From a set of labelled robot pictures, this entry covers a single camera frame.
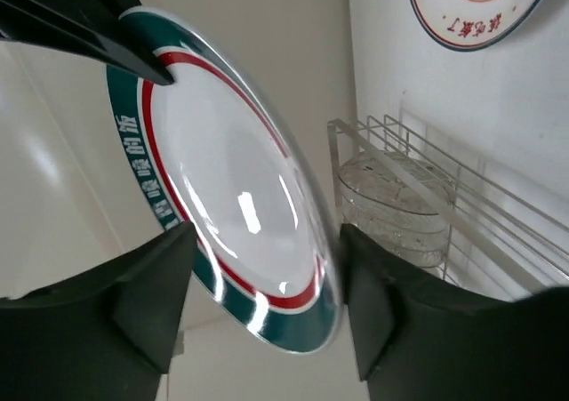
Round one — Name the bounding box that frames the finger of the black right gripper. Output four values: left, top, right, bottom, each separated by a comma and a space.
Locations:
1, 0, 173, 85

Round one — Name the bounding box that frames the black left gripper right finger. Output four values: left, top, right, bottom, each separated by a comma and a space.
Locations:
341, 224, 568, 400

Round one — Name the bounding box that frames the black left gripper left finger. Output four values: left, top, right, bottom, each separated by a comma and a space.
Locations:
1, 222, 196, 400

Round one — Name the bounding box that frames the green band ceramic plate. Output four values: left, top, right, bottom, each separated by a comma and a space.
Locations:
106, 6, 342, 355

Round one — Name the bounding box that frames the orange sunburst ceramic plate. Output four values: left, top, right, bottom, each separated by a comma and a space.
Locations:
409, 0, 542, 52

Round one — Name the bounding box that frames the clear glass plate back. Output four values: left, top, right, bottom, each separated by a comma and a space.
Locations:
389, 238, 445, 269

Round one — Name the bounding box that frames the clear glass plate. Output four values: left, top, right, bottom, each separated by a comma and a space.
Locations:
341, 197, 449, 252
339, 151, 455, 215
389, 238, 445, 269

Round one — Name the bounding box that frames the clear glass plate middle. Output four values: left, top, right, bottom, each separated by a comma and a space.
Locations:
341, 197, 449, 252

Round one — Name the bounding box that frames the clear glass plate front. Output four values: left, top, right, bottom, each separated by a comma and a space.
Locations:
339, 151, 455, 215

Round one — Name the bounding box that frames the silver wire dish rack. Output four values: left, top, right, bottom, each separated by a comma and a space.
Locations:
327, 116, 568, 300

